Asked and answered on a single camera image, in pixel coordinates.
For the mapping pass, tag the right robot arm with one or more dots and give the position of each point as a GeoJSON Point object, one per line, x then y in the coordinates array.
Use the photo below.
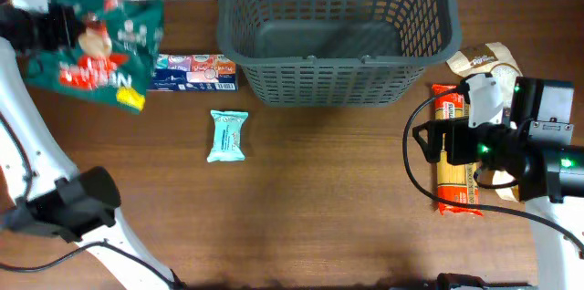
{"type": "Point", "coordinates": [535, 149]}

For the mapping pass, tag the teal wet wipes pack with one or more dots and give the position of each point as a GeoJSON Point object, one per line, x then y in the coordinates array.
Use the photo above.
{"type": "Point", "coordinates": [227, 136]}

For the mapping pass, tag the Kleenex tissue multipack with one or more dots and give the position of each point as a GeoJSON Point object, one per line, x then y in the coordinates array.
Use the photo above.
{"type": "Point", "coordinates": [194, 73]}

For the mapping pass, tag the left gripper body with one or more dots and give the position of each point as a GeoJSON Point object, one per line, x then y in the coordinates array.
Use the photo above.
{"type": "Point", "coordinates": [43, 30]}

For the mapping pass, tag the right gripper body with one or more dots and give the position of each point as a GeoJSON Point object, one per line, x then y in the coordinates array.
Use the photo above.
{"type": "Point", "coordinates": [492, 141]}

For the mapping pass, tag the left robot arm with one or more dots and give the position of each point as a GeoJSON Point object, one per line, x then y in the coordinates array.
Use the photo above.
{"type": "Point", "coordinates": [53, 197]}

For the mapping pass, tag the San Remo spaghetti pack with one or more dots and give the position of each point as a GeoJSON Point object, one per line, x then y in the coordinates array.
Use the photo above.
{"type": "Point", "coordinates": [454, 182]}

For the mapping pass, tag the green Nescafe coffee bag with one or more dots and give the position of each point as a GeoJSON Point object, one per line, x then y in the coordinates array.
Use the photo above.
{"type": "Point", "coordinates": [112, 59]}

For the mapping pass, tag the grey plastic basket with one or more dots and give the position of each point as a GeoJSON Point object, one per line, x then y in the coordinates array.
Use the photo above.
{"type": "Point", "coordinates": [336, 53]}

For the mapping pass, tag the beige rice bag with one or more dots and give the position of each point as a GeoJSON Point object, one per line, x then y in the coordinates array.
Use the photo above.
{"type": "Point", "coordinates": [494, 58]}

